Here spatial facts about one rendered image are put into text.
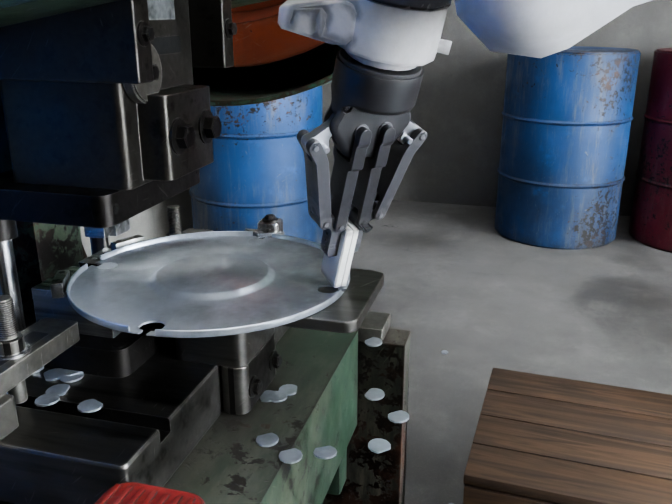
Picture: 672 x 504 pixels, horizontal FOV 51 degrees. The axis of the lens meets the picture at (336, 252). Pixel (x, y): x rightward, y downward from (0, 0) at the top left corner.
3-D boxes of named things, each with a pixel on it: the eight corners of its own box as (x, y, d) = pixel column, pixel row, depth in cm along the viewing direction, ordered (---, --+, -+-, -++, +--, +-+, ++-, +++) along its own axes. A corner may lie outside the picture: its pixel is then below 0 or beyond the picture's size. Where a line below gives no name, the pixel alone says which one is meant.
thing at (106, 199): (205, 201, 83) (203, 155, 81) (112, 255, 65) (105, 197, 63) (86, 192, 87) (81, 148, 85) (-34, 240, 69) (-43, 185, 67)
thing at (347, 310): (383, 377, 81) (386, 266, 76) (354, 445, 68) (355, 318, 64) (185, 350, 87) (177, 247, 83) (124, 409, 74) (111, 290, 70)
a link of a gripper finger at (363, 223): (360, 109, 64) (373, 107, 65) (341, 212, 70) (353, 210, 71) (383, 128, 61) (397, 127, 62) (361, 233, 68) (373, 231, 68)
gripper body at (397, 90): (362, 75, 54) (341, 179, 60) (447, 71, 59) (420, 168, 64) (316, 39, 59) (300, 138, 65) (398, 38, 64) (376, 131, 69)
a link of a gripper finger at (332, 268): (353, 230, 68) (346, 231, 67) (340, 287, 72) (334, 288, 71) (337, 214, 70) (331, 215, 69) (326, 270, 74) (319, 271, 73)
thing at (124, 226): (135, 226, 78) (132, 194, 77) (111, 239, 73) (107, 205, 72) (110, 224, 79) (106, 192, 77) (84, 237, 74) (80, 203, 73)
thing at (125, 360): (211, 302, 87) (210, 279, 86) (125, 379, 69) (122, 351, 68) (98, 289, 91) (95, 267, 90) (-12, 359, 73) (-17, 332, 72)
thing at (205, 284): (158, 229, 91) (157, 223, 91) (376, 248, 84) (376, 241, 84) (2, 317, 65) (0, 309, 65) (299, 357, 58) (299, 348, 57)
